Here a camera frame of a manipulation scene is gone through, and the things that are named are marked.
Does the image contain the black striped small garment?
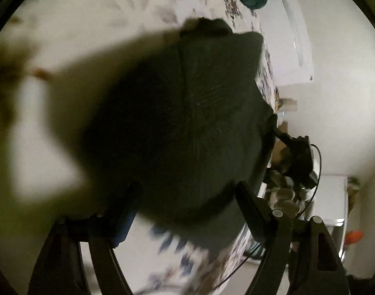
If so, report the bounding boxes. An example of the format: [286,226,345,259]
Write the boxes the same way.
[48,18,276,253]

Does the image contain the cluttered bedside items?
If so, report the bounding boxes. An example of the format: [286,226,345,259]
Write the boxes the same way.
[264,92,305,219]

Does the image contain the white headboard panel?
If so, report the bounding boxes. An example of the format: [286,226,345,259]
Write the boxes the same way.
[257,0,314,87]

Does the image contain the floral fleece bed blanket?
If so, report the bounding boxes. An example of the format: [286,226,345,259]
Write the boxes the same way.
[0,0,263,294]

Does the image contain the black cable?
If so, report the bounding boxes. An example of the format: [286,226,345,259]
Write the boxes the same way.
[211,143,323,291]

